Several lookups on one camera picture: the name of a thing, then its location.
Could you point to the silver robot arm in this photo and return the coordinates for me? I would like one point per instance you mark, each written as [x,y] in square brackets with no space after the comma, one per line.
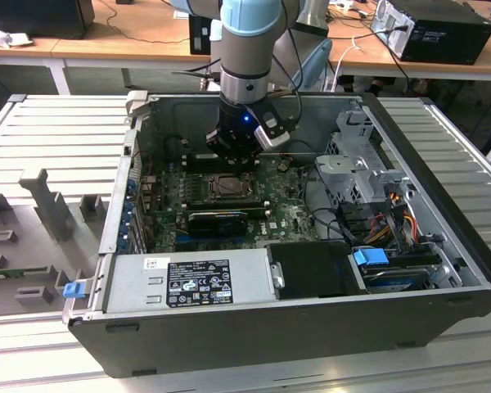
[245,49]

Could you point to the black RAM slot bank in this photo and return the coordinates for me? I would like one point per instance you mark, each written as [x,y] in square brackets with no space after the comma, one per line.
[229,204]
[196,163]

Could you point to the CPU socket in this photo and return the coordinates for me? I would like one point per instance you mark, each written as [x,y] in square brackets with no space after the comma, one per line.
[209,196]

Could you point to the blue expansion slot clips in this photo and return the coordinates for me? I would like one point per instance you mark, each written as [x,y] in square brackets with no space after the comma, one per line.
[127,229]

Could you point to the round coin battery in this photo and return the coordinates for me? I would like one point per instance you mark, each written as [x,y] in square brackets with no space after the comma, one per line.
[282,165]

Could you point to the black round cylinder part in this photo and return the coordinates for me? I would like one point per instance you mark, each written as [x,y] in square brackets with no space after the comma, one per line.
[172,147]

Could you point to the black graphics card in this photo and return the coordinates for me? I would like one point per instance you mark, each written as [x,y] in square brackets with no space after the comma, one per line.
[217,225]

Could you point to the green motherboard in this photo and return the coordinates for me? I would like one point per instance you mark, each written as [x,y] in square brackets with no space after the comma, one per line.
[286,221]

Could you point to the small black computer tower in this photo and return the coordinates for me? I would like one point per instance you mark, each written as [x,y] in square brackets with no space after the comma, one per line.
[198,37]

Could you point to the silver drive cage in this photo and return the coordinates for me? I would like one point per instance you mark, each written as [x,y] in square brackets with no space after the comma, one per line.
[343,176]

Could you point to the black power supply label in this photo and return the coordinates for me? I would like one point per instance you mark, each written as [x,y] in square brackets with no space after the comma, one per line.
[198,282]

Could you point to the blue disk carrier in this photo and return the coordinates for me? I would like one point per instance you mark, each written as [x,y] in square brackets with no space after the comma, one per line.
[370,258]

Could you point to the grey power supply unit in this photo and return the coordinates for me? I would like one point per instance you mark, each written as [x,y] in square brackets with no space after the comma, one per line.
[131,286]

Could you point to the black open PC case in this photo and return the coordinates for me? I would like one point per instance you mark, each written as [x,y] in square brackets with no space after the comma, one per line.
[249,340]

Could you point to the grey parts rack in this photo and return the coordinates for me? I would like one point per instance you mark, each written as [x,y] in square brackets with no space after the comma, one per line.
[45,213]

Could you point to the hard disk drive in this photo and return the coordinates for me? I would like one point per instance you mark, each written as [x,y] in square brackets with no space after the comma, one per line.
[393,278]

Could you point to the blue plastic case latch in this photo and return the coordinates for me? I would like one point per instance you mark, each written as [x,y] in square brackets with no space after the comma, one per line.
[73,290]

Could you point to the large black box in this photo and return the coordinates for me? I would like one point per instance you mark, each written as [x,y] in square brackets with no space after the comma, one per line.
[37,16]

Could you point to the black desktop computer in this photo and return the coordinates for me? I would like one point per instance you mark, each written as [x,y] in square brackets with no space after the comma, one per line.
[446,32]

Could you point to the crumpled white paper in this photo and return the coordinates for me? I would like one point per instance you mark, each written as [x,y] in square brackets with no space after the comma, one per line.
[8,39]

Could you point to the green RAM stick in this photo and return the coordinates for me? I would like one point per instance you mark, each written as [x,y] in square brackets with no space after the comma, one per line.
[8,273]

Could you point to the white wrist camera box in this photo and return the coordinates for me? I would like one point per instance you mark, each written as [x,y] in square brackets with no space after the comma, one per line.
[272,129]

